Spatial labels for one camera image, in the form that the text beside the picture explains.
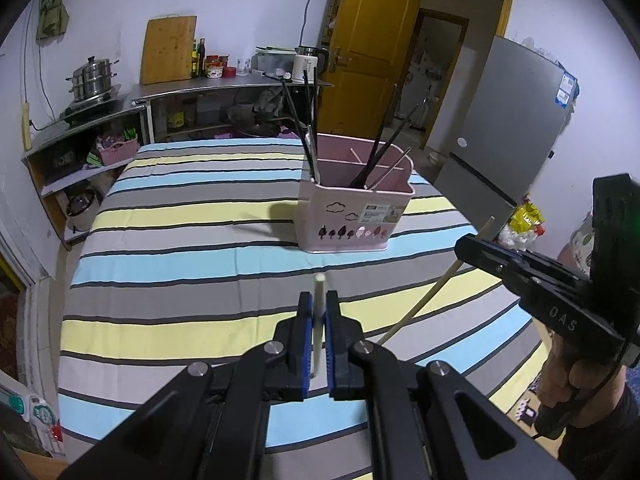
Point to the steel kitchen counter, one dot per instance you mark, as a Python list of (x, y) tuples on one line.
[(200, 91)]

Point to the floral fabric bundle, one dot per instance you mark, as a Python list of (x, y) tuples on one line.
[(580, 245)]

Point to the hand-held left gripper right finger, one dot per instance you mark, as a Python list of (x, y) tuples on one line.
[(331, 345)]

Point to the black chopstick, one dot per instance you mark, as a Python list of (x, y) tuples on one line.
[(297, 127), (315, 105), (387, 145), (385, 120), (382, 152), (308, 110)]

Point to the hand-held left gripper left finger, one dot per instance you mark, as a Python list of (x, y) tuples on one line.
[(306, 340)]

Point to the black electric kettle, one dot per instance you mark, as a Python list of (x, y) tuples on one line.
[(322, 60)]

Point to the yellow door frame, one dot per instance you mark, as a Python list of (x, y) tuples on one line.
[(502, 15)]

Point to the yellow plastic container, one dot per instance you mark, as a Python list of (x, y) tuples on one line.
[(176, 120)]

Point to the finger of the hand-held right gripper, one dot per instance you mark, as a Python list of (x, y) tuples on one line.
[(560, 267), (492, 260)]

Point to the green glass bottle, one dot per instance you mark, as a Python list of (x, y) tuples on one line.
[(194, 62)]

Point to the steel steamer pot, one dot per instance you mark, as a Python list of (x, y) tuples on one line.
[(92, 80)]

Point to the gas stove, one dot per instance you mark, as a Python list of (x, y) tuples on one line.
[(92, 107)]

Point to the grey refrigerator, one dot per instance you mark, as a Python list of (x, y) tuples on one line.
[(505, 120)]

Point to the white plastic bag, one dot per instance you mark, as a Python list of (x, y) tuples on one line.
[(517, 237)]

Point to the wooden cutting board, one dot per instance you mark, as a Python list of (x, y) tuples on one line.
[(167, 50)]

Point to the drinking glass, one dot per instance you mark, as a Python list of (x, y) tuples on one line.
[(243, 67)]

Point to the clear plastic storage box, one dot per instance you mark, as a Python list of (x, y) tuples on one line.
[(275, 62)]

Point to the yellow wooden door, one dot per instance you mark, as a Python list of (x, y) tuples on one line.
[(370, 45)]

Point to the wooden chopstick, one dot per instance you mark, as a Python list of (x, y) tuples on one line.
[(390, 169), (358, 156), (425, 300), (319, 305)]

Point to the green hanging cloth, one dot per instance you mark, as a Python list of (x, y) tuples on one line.
[(54, 7)]

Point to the striped bed sheet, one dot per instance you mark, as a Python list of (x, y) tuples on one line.
[(175, 240)]

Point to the person's right hand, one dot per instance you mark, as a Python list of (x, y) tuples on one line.
[(565, 375)]

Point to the person's right forearm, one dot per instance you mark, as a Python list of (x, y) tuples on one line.
[(610, 435)]

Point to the red tin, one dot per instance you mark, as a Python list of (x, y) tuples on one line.
[(229, 72)]

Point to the black wok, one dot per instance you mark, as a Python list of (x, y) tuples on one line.
[(250, 120)]

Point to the small pink woven basket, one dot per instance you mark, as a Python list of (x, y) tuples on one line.
[(119, 152)]

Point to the dark sauce bottle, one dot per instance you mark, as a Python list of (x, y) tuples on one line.
[(201, 60)]

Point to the yellow snack bag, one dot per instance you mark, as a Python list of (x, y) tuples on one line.
[(525, 217)]

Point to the pink plastic utensil basket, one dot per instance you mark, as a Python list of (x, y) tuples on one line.
[(340, 210)]

